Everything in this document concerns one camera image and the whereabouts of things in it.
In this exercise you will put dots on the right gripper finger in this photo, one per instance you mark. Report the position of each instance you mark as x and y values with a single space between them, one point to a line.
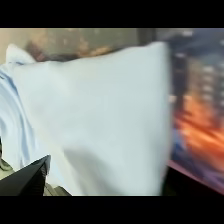
23 181

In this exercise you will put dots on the light blue shirt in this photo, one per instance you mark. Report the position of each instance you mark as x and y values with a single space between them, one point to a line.
100 126

